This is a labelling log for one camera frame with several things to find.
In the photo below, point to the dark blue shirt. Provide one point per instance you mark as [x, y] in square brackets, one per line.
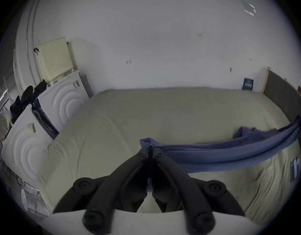
[214, 155]

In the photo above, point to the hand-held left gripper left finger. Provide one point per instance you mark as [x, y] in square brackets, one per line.
[109, 190]

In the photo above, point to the white washing machine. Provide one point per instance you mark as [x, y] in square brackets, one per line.
[23, 146]
[67, 101]

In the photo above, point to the small dark blue card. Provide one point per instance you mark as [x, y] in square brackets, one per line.
[247, 84]

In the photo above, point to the dark phone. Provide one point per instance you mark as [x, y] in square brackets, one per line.
[293, 170]

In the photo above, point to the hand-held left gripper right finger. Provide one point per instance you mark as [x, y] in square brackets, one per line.
[184, 190]

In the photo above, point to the padded grey headboard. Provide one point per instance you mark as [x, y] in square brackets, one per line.
[281, 94]

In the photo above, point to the bed with beige sheet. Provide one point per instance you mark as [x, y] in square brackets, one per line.
[140, 116]

